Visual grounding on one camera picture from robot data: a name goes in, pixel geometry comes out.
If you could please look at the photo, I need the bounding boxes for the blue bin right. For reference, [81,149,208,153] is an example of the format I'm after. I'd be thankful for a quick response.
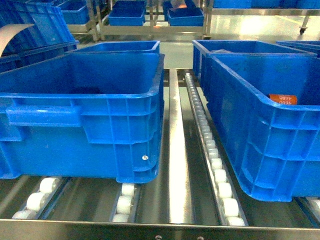
[192,40,320,202]

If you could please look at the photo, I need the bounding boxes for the blue bin centre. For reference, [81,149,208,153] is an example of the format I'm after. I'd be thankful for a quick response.
[0,52,165,184]

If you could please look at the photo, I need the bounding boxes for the blue bin left front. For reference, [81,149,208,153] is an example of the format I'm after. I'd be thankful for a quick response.
[0,0,79,73]

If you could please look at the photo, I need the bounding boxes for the steel shelf rack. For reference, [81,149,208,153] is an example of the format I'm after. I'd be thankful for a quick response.
[0,68,320,240]

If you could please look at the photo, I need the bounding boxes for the white roller track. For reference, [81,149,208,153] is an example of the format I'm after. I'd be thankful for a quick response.
[12,177,62,220]
[112,183,136,223]
[184,72,248,227]

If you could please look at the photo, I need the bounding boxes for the blue bin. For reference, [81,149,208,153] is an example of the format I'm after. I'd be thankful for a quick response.
[0,52,165,184]
[0,0,79,73]
[192,40,320,202]

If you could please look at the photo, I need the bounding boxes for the orange 4680 battery can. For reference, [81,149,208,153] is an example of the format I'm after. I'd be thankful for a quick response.
[268,94,298,105]

